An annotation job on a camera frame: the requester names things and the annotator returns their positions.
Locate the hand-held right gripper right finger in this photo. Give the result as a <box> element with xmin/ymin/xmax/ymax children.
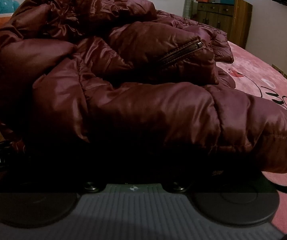
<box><xmin>164</xmin><ymin>180</ymin><xmax>188</xmax><ymax>193</ymax></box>

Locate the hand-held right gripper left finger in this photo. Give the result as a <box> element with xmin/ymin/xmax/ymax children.
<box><xmin>82</xmin><ymin>180</ymin><xmax>104</xmax><ymax>193</ymax></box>

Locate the maroon puffer jacket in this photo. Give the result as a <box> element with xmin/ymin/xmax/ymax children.
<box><xmin>0</xmin><ymin>0</ymin><xmax>287</xmax><ymax>178</ymax></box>

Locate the pink printed blanket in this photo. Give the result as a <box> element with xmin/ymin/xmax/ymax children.
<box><xmin>0</xmin><ymin>31</ymin><xmax>287</xmax><ymax>240</ymax></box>

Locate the wooden cabinet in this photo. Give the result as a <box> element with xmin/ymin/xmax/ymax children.
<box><xmin>196</xmin><ymin>0</ymin><xmax>253</xmax><ymax>50</ymax></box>

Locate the wooden bed frame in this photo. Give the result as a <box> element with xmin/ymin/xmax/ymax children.
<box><xmin>272</xmin><ymin>64</ymin><xmax>287</xmax><ymax>86</ymax></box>

